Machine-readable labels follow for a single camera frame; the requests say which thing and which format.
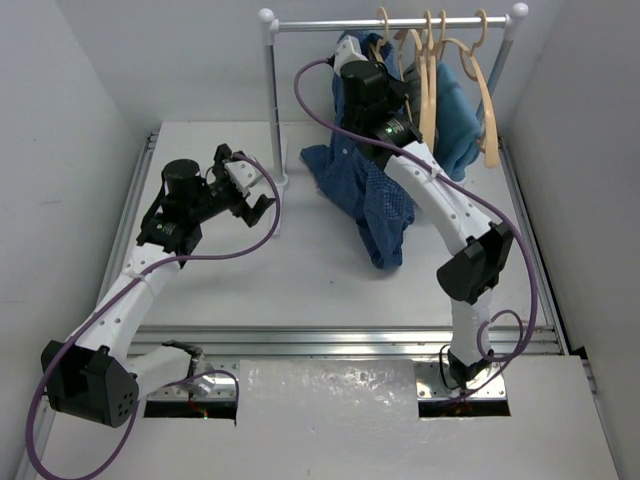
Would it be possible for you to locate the blue plaid button shirt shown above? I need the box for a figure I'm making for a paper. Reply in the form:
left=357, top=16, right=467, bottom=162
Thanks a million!
left=300, top=31, right=415, bottom=270

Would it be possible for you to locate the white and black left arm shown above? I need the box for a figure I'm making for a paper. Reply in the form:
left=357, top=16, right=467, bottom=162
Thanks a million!
left=41, top=144, right=280, bottom=428

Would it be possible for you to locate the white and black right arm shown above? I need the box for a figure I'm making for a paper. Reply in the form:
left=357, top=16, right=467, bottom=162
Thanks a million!
left=335, top=59, right=513, bottom=390

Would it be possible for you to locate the beige hanger with blue cloth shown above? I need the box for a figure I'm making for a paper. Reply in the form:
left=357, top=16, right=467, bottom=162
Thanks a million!
left=420, top=9, right=447, bottom=151

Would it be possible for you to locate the beige hanger with grey cloth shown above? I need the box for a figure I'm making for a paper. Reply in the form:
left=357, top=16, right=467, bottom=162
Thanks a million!
left=394, top=10, right=437, bottom=151

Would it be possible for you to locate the empty beige hanger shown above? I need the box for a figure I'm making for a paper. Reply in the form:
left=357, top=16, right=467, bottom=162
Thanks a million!
left=447, top=9, right=499, bottom=168

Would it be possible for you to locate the grey pleated cloth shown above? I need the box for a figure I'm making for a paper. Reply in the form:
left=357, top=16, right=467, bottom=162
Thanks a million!
left=403, top=62, right=422, bottom=126

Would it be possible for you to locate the light blue cloth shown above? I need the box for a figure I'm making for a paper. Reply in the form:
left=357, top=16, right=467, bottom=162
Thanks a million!
left=433, top=63, right=482, bottom=183

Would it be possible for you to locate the white metal clothes rack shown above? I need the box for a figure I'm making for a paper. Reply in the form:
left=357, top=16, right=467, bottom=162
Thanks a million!
left=258, top=2, right=531, bottom=189

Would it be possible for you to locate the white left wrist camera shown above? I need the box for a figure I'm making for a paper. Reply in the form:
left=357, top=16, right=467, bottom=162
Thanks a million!
left=224, top=158, right=263, bottom=197

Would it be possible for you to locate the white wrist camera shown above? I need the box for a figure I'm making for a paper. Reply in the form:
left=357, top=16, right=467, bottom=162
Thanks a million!
left=224, top=158, right=263, bottom=197
left=333, top=35, right=368, bottom=76

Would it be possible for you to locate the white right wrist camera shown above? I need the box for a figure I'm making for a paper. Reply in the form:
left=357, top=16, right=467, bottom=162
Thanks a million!
left=333, top=35, right=368, bottom=76

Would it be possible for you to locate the aluminium left side rail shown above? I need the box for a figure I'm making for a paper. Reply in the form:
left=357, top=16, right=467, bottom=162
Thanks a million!
left=26, top=129, right=159, bottom=460

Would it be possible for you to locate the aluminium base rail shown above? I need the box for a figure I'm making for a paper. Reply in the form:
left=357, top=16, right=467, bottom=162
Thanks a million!
left=129, top=324, right=556, bottom=401

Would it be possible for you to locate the aluminium right side rail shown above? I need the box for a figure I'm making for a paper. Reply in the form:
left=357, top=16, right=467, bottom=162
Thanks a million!
left=499, top=144, right=631, bottom=480

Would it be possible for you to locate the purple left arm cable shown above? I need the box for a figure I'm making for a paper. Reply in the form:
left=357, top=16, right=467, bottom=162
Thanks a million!
left=24, top=152, right=282, bottom=480

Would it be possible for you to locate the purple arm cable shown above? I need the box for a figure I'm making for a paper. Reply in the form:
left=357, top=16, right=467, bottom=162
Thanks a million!
left=24, top=152, right=282, bottom=480
left=293, top=55, right=540, bottom=371

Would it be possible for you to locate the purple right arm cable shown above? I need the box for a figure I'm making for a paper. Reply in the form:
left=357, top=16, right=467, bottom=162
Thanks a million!
left=293, top=55, right=540, bottom=371

